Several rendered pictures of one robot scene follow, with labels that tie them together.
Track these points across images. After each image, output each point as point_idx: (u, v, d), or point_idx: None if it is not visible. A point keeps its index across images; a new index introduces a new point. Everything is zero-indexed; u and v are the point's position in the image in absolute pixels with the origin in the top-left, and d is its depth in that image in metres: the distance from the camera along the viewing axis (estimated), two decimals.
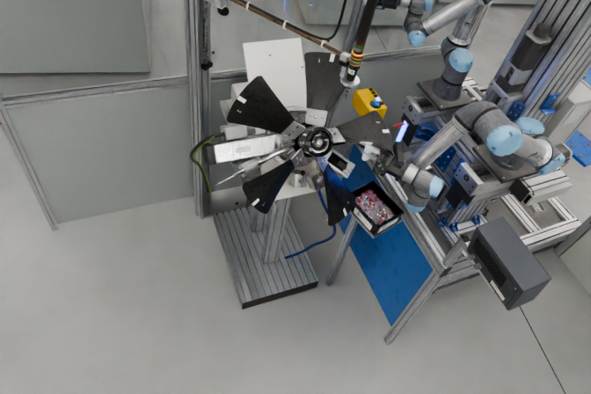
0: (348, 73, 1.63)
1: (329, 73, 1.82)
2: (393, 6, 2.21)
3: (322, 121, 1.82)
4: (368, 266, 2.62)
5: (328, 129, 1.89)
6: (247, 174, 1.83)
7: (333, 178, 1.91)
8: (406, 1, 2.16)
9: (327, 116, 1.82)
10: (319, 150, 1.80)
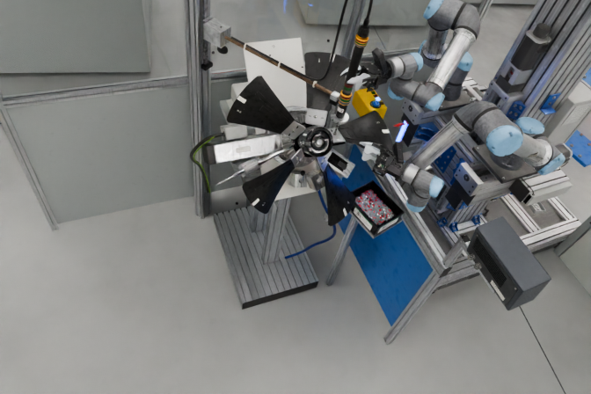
0: (338, 111, 1.76)
1: (329, 73, 1.82)
2: (384, 80, 1.75)
3: (322, 121, 1.82)
4: (368, 266, 2.62)
5: (328, 129, 1.89)
6: (247, 174, 1.83)
7: (333, 178, 1.91)
8: (400, 69, 1.73)
9: (327, 116, 1.82)
10: (319, 150, 1.80)
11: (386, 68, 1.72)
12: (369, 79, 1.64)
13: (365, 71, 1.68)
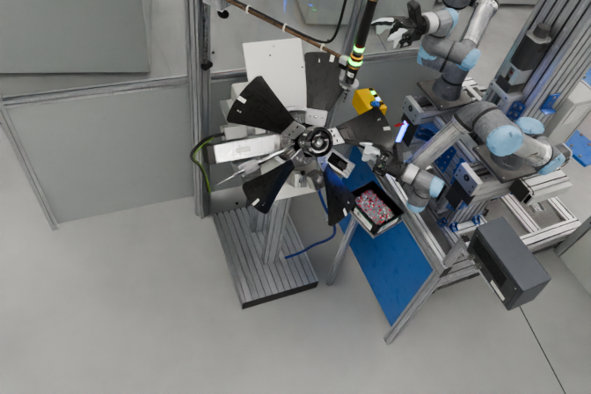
0: (347, 76, 1.64)
1: (329, 73, 1.82)
2: (418, 37, 1.67)
3: (322, 121, 1.82)
4: (368, 266, 2.62)
5: (328, 130, 1.89)
6: (247, 174, 1.83)
7: (333, 178, 1.91)
8: (435, 25, 1.64)
9: (327, 116, 1.82)
10: (319, 150, 1.80)
11: (420, 23, 1.63)
12: (408, 33, 1.56)
13: (399, 25, 1.60)
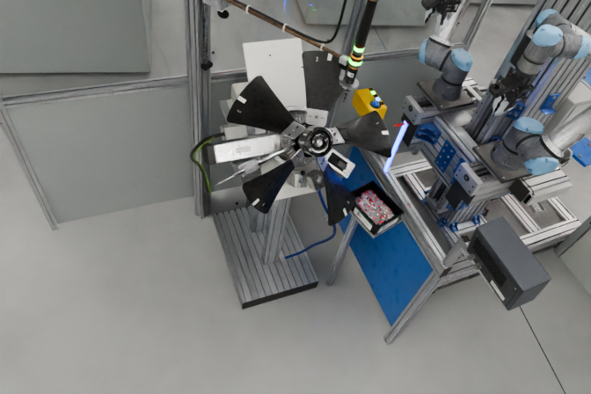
0: (347, 76, 1.64)
1: (373, 134, 1.93)
2: None
3: (334, 141, 1.85)
4: (368, 266, 2.62)
5: (323, 155, 1.90)
6: (247, 174, 1.83)
7: (283, 177, 1.82)
8: None
9: (340, 144, 1.86)
10: (311, 145, 1.78)
11: None
12: (442, 19, 1.88)
13: (437, 9, 1.90)
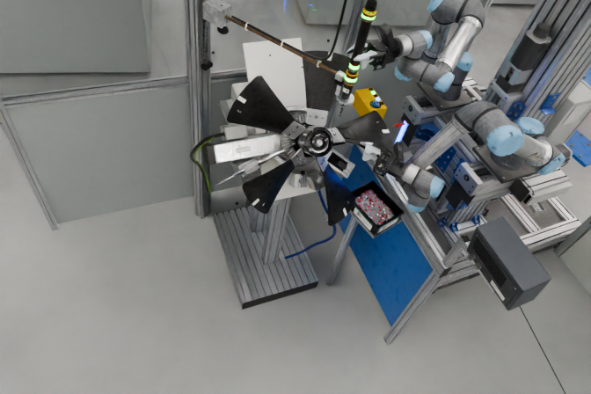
0: (343, 91, 1.69)
1: (374, 132, 1.93)
2: (391, 59, 1.68)
3: (334, 140, 1.85)
4: (368, 266, 2.62)
5: (323, 155, 1.90)
6: (247, 174, 1.83)
7: (283, 177, 1.82)
8: (408, 47, 1.65)
9: (340, 144, 1.86)
10: (311, 145, 1.78)
11: (394, 46, 1.64)
12: (376, 56, 1.57)
13: (372, 48, 1.61)
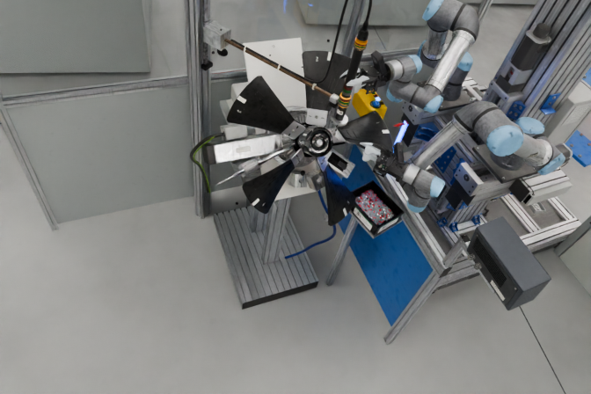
0: (337, 113, 1.77)
1: (373, 133, 1.93)
2: (383, 83, 1.76)
3: (334, 140, 1.85)
4: (368, 266, 2.62)
5: (323, 155, 1.90)
6: (247, 174, 1.83)
7: (283, 177, 1.82)
8: (399, 72, 1.74)
9: (340, 144, 1.86)
10: (311, 145, 1.78)
11: (385, 70, 1.73)
12: (368, 82, 1.65)
13: (364, 74, 1.69)
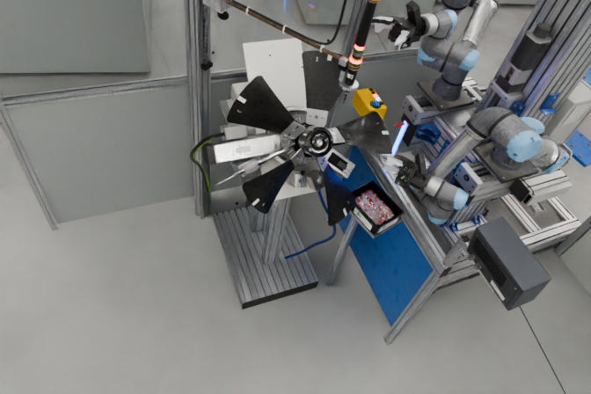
0: (346, 77, 1.64)
1: (373, 134, 1.93)
2: (417, 38, 1.67)
3: (334, 140, 1.85)
4: (368, 266, 2.62)
5: (323, 155, 1.90)
6: (247, 174, 1.83)
7: (283, 177, 1.82)
8: (434, 25, 1.64)
9: (340, 144, 1.86)
10: (311, 145, 1.78)
11: (419, 24, 1.63)
12: (411, 35, 1.56)
13: (398, 26, 1.60)
